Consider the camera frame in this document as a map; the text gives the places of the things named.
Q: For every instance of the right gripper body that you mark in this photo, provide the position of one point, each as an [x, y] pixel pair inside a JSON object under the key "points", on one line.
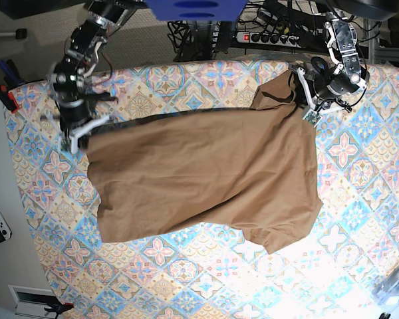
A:
{"points": [[71, 128]]}

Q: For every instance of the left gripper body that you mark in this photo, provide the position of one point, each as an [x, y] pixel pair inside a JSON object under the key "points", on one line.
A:
{"points": [[322, 93]]}

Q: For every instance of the brown t-shirt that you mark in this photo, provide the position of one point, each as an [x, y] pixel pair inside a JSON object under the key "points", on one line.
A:
{"points": [[253, 169]]}

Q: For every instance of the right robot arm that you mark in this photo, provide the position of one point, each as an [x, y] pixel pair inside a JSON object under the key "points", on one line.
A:
{"points": [[70, 80]]}

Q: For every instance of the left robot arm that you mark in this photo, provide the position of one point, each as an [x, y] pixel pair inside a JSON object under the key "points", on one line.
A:
{"points": [[342, 45]]}

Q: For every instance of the patterned tablecloth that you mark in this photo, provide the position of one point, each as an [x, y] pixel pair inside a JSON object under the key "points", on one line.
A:
{"points": [[211, 271]]}

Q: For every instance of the red black clamp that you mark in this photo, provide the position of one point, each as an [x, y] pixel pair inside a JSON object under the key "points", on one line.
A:
{"points": [[12, 80]]}

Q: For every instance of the black power strip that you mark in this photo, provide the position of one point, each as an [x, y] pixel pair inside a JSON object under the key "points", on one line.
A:
{"points": [[245, 37]]}

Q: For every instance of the blue plate overhead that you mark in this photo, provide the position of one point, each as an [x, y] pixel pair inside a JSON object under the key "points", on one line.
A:
{"points": [[196, 10]]}

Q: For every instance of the orange black clamp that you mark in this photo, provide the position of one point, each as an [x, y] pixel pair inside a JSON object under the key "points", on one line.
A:
{"points": [[55, 306]]}

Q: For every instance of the white tray box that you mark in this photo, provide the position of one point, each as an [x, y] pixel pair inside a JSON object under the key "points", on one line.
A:
{"points": [[31, 302]]}

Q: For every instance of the clear plastic box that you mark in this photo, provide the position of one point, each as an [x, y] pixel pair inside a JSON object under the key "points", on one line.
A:
{"points": [[386, 293]]}

